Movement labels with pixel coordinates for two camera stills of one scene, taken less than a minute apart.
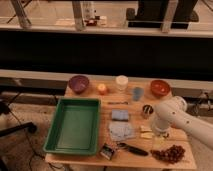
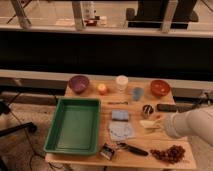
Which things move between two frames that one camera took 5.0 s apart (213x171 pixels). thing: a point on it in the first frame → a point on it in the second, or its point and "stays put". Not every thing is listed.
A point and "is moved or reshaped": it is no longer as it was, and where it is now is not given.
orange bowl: [159, 87] stays put
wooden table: [128, 139] stays put
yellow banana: [146, 132] is moved or reshaped
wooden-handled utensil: [118, 103] stays put
